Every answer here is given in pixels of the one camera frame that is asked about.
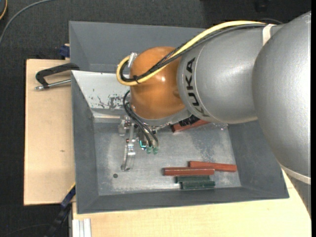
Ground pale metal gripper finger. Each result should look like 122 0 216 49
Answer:
126 144 137 171
120 143 131 170

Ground grey metal bin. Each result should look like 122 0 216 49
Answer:
68 20 290 214

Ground red-brown flat block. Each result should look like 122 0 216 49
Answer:
170 119 213 133
162 167 216 177
188 160 237 173

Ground dark green flat block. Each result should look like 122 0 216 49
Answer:
174 175 211 184
179 180 216 190

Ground brown cardboard board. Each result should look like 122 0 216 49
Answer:
23 59 76 206

